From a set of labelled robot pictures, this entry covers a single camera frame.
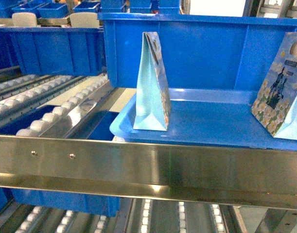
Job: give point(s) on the flower gift bag light blue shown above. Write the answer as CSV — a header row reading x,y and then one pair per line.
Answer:
x,y
153,106

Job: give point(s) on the flower gift bag with figure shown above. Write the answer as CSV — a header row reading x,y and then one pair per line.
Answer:
x,y
276,104

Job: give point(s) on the white roller conveyor track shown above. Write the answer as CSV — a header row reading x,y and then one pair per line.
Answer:
x,y
65,103

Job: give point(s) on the blue plastic tray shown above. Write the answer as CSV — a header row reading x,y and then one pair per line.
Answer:
x,y
204,117

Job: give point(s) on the large blue crate behind tray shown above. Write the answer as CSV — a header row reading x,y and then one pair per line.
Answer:
x,y
199,52

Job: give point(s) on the blue crate on left rollers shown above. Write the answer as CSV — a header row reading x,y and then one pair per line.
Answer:
x,y
57,51

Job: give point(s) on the blue crate on lower shelf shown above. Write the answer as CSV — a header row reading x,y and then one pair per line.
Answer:
x,y
86,203

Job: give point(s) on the grey chair right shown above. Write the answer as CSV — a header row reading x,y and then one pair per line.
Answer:
x,y
84,20

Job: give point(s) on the grey chair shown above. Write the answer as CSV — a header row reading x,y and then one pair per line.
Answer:
x,y
84,20
24,19

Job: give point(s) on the steel shelf front beam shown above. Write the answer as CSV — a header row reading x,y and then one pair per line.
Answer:
x,y
234,176

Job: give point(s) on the grey chair left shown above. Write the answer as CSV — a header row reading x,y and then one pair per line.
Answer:
x,y
24,19

